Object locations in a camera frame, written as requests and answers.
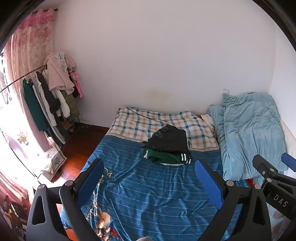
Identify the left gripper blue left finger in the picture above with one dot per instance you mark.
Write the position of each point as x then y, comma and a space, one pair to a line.
75, 194

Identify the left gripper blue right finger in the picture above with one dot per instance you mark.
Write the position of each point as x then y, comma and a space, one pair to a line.
221, 194

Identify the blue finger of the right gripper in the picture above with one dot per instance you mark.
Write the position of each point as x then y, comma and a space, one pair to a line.
289, 161

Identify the black leather jacket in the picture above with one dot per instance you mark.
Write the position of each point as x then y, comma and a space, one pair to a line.
168, 139

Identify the clothes rack with hanging clothes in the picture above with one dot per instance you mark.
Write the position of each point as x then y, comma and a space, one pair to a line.
48, 88

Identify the white mattress cover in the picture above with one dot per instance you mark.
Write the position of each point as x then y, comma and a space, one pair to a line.
290, 140

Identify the red cloth under quilt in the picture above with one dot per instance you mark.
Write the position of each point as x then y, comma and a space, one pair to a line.
250, 182

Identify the patterned floor mat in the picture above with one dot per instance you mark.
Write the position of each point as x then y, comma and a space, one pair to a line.
57, 159

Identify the green folded striped garment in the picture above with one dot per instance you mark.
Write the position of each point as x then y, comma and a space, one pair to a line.
168, 159

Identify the blue striped bed sheet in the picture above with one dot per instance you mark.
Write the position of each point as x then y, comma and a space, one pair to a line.
145, 199

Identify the light blue quilt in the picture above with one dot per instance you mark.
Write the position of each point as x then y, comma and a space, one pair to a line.
248, 125

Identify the plaid checkered blanket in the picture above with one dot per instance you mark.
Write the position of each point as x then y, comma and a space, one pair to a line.
138, 125

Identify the pink floral curtain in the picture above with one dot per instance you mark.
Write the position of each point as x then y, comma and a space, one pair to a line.
30, 44

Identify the white wall socket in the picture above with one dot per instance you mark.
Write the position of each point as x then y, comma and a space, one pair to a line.
226, 90

